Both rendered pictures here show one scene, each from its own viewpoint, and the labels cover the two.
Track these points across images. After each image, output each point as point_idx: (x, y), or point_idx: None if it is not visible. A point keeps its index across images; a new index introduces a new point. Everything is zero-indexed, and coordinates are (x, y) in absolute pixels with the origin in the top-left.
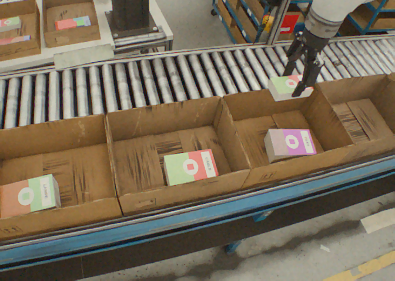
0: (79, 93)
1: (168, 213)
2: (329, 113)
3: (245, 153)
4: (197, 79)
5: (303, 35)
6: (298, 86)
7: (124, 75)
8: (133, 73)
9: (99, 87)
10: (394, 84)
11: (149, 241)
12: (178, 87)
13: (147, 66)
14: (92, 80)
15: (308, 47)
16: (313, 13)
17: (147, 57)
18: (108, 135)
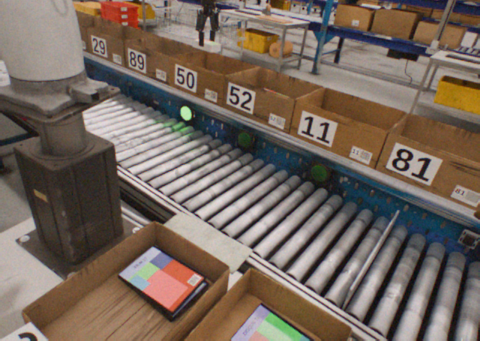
0: (258, 210)
1: None
2: (187, 58)
3: (253, 67)
4: (156, 155)
5: (214, 1)
6: (214, 34)
7: (199, 193)
8: (192, 187)
9: (234, 202)
10: (133, 41)
11: None
12: (181, 157)
13: (170, 183)
14: (231, 210)
15: (211, 8)
16: None
17: (155, 190)
18: (304, 95)
